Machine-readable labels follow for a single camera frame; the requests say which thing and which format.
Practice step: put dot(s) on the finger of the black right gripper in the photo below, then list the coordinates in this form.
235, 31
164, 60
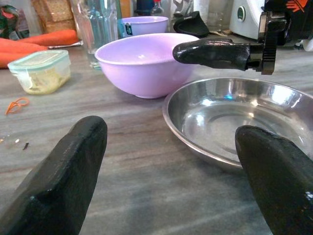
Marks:
212, 52

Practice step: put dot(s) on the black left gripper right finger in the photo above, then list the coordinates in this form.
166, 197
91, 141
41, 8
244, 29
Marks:
278, 181

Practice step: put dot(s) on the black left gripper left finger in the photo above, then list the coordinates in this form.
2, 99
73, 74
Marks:
61, 181

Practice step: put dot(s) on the white kitchen appliance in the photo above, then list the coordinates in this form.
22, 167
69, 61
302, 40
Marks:
247, 18

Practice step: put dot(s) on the black box with orange print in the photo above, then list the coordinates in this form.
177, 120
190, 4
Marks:
299, 22

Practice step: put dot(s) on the stainless steel deep plate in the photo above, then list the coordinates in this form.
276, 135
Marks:
220, 122

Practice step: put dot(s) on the small bottle with red cap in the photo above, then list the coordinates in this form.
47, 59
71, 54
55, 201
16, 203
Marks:
157, 8

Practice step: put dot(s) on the small purple bowl with label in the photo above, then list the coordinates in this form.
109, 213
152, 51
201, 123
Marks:
146, 25

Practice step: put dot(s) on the large purple plastic bowl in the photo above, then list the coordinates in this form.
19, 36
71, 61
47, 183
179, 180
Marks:
137, 71

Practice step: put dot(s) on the dark blue bottle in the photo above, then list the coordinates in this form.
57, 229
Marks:
144, 7

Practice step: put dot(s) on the orange rubber band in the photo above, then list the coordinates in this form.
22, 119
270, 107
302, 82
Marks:
17, 104

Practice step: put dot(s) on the clear container with teal lid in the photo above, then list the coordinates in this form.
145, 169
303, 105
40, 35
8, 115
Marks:
41, 73

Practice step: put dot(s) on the clear faceted glass tumbler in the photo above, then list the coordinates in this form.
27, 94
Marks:
104, 27

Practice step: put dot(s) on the orange carrot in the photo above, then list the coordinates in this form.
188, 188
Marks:
53, 37
5, 60
19, 47

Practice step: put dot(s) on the green printed packet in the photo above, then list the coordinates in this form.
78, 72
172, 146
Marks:
12, 23

